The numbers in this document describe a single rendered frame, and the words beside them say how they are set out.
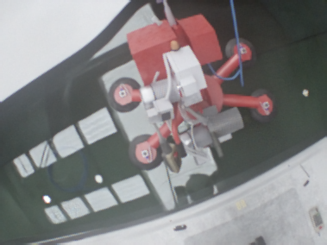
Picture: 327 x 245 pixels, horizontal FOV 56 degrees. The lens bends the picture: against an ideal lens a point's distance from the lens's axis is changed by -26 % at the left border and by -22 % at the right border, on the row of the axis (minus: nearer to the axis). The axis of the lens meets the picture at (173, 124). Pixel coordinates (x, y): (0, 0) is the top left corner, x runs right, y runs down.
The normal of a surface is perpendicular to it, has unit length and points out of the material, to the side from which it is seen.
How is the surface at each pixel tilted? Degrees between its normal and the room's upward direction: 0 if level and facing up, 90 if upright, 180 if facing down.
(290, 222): 0
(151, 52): 70
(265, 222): 0
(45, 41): 20
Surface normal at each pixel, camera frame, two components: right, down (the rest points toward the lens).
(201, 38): 0.26, 0.68
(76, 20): -0.06, -0.07
